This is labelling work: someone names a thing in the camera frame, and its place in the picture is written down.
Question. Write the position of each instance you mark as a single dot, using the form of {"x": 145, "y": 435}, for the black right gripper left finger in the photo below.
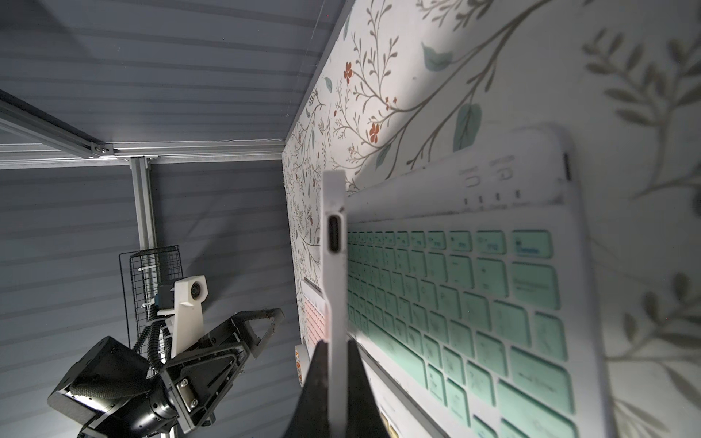
{"x": 311, "y": 418}

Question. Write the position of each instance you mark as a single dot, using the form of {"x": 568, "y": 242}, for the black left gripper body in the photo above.
{"x": 113, "y": 392}

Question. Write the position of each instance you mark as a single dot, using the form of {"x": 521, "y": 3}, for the yellow keyboard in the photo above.
{"x": 389, "y": 424}

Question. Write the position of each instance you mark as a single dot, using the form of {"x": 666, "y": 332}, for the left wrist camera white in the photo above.
{"x": 184, "y": 318}

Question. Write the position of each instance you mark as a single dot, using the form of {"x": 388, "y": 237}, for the green keyboard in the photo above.
{"x": 471, "y": 294}

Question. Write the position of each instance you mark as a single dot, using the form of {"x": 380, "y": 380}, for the pink keyboard front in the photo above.
{"x": 334, "y": 287}

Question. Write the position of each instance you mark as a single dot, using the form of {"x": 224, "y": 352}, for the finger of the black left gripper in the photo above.
{"x": 253, "y": 329}

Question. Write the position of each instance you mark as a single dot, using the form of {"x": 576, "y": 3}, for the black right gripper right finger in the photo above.
{"x": 364, "y": 418}

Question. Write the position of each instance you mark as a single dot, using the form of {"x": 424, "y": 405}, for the black wire basket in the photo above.
{"x": 148, "y": 278}

